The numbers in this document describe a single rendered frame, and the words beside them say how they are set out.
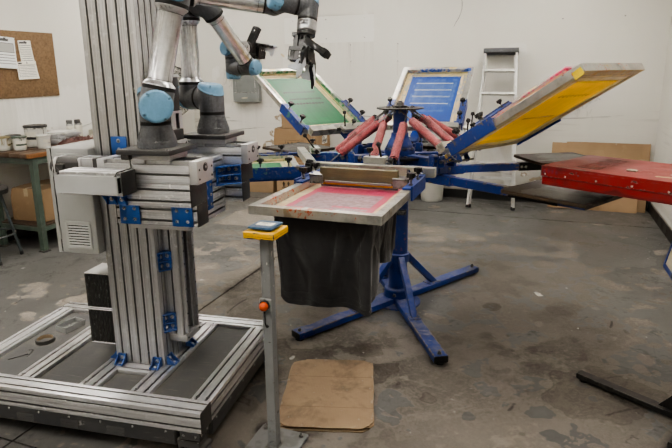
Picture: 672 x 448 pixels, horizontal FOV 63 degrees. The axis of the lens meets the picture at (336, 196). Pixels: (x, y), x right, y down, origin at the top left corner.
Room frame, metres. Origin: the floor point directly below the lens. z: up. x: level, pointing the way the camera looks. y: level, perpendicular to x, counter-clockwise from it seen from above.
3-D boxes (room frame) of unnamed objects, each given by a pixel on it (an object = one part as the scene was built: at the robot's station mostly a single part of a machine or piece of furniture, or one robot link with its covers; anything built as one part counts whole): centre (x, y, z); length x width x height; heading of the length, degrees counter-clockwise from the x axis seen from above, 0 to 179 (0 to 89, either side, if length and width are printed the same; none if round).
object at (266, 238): (2.03, 0.27, 0.48); 0.22 x 0.22 x 0.96; 69
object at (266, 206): (2.52, -0.04, 0.97); 0.79 x 0.58 x 0.04; 159
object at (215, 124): (2.62, 0.58, 1.31); 0.15 x 0.15 x 0.10
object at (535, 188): (2.99, -0.84, 0.91); 1.34 x 0.40 x 0.08; 39
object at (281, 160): (3.36, 0.48, 1.05); 1.08 x 0.61 x 0.23; 99
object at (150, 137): (2.14, 0.69, 1.31); 0.15 x 0.15 x 0.10
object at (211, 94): (2.62, 0.58, 1.42); 0.13 x 0.12 x 0.14; 53
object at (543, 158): (3.62, -1.07, 0.91); 1.34 x 0.40 x 0.08; 99
